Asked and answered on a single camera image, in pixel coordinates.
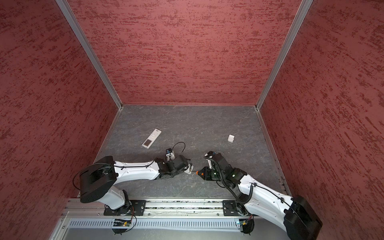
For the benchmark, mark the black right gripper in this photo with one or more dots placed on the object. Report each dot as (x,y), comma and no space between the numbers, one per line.
(208,176)

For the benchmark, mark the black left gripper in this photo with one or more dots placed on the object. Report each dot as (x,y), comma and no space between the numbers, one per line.
(181,171)

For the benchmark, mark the white remote with batteries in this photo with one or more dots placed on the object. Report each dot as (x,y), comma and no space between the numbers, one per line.
(189,169)

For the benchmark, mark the orange black screwdriver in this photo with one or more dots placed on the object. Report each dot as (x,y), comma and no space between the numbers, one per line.
(201,173)

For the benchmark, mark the white remote with screen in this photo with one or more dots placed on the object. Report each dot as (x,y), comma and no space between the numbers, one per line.
(151,139)

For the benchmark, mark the white battery cover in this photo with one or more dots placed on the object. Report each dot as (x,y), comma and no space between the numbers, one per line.
(231,138)

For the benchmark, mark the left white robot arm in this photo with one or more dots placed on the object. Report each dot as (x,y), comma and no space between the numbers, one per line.
(98,181)

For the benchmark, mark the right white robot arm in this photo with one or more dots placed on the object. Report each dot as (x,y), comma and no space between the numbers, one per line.
(294,215)

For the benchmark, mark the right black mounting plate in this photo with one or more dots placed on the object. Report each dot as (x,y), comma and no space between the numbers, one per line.
(234,208)

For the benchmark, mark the black mounting plate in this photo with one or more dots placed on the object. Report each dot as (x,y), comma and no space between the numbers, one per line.
(234,208)
(130,209)

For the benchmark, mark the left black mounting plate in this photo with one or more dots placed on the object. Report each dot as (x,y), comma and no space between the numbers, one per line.
(130,209)

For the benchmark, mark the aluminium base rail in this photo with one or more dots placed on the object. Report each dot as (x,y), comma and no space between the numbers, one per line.
(155,208)

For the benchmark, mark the perforated cable duct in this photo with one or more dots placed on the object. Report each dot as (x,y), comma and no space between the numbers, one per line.
(167,224)

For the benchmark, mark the aluminium corner post left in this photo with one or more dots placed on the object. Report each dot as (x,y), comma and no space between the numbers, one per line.
(79,33)

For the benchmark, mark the aluminium corner post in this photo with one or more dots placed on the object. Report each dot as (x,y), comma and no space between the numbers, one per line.
(290,37)
(79,33)

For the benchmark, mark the aluminium corner post right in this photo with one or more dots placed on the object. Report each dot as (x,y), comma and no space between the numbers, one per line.
(290,37)

